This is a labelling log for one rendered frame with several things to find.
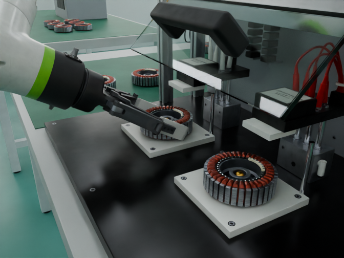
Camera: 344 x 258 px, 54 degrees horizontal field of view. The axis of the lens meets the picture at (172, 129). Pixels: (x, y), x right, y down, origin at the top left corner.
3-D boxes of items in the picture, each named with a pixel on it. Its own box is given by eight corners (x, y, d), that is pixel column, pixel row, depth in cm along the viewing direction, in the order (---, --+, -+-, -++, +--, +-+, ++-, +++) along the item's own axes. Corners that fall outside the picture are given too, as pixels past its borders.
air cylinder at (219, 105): (221, 130, 75) (222, 107, 73) (202, 118, 81) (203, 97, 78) (239, 125, 77) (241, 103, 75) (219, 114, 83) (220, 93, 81)
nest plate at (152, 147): (150, 158, 63) (149, 152, 63) (121, 129, 75) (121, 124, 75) (214, 141, 70) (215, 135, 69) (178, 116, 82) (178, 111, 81)
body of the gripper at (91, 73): (90, 72, 56) (136, 92, 61) (79, 62, 62) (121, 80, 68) (72, 113, 57) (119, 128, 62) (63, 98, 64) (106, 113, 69)
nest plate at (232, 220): (229, 239, 44) (230, 232, 44) (173, 182, 56) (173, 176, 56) (308, 204, 51) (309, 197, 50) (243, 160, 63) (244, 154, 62)
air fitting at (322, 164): (320, 179, 55) (323, 163, 53) (314, 175, 56) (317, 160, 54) (324, 177, 55) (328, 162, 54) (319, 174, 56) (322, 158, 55)
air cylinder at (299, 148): (308, 184, 56) (314, 155, 53) (275, 164, 62) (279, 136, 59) (329, 175, 58) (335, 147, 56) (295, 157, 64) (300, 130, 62)
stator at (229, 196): (225, 217, 46) (227, 194, 45) (191, 175, 56) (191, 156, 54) (291, 198, 50) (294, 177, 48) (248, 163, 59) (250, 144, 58)
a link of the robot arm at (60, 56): (28, 94, 61) (34, 111, 54) (53, 35, 59) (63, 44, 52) (60, 105, 64) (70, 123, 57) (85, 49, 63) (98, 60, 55)
